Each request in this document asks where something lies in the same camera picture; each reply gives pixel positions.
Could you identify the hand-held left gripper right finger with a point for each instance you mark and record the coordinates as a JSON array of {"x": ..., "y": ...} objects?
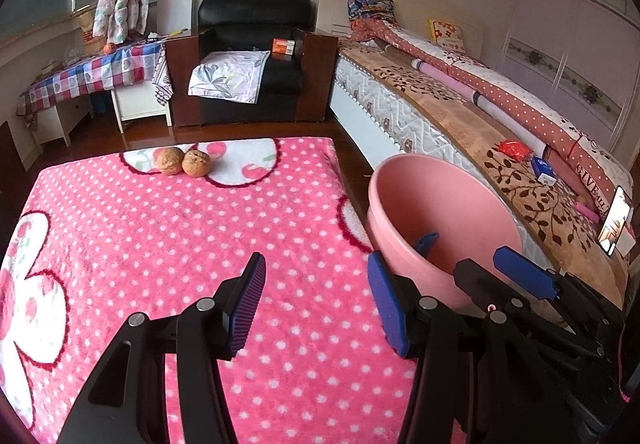
[{"x": 390, "y": 309}]

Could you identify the pink plastic bucket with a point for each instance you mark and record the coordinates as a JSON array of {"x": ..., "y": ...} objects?
[{"x": 440, "y": 194}]

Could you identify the black leather armchair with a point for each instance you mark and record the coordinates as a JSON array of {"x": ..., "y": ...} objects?
[{"x": 250, "y": 18}]

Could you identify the white wardrobe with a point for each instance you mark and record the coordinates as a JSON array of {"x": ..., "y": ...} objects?
[{"x": 575, "y": 33}]

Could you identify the pink polka dot blanket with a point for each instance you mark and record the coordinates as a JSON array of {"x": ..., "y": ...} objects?
[{"x": 175, "y": 234}]

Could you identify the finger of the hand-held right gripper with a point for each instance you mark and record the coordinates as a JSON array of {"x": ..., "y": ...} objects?
[
  {"x": 480, "y": 284},
  {"x": 525, "y": 271}
]

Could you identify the polka dot quilt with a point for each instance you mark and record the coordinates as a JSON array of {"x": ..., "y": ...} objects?
[{"x": 525, "y": 103}]

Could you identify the pink rolled quilt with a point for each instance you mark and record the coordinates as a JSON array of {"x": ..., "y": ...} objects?
[{"x": 460, "y": 83}]

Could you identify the paper bag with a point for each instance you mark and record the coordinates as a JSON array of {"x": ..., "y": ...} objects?
[{"x": 92, "y": 36}]

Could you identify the brown floral bed sheet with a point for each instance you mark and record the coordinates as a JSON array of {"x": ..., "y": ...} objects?
[{"x": 450, "y": 108}]

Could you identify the red packet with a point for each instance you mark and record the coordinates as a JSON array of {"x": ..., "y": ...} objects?
[{"x": 515, "y": 149}]

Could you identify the orange fruit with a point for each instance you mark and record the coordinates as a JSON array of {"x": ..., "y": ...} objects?
[{"x": 109, "y": 48}]

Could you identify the brown walnut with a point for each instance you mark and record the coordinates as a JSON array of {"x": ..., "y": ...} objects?
[
  {"x": 196, "y": 163},
  {"x": 170, "y": 161}
]

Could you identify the colourful cartoon pillow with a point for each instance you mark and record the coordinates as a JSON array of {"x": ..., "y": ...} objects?
[{"x": 370, "y": 6}]

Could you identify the small blue box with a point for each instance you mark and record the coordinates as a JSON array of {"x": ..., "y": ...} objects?
[{"x": 542, "y": 169}]

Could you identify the yellow flower pillow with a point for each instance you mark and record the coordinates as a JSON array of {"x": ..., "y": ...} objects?
[{"x": 446, "y": 36}]

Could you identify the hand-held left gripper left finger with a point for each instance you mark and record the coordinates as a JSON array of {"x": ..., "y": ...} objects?
[{"x": 247, "y": 304}]

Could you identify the smartphone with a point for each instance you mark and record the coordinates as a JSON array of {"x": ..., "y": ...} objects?
[{"x": 615, "y": 219}]

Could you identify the floral pillowcase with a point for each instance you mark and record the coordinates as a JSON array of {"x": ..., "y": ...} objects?
[{"x": 225, "y": 76}]

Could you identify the checkered cloth side table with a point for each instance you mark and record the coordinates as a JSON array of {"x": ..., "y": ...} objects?
[{"x": 90, "y": 73}]

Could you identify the white desk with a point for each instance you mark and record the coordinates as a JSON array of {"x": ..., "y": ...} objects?
[{"x": 140, "y": 103}]

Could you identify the small orange box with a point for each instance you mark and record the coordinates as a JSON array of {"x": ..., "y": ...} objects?
[{"x": 283, "y": 47}]

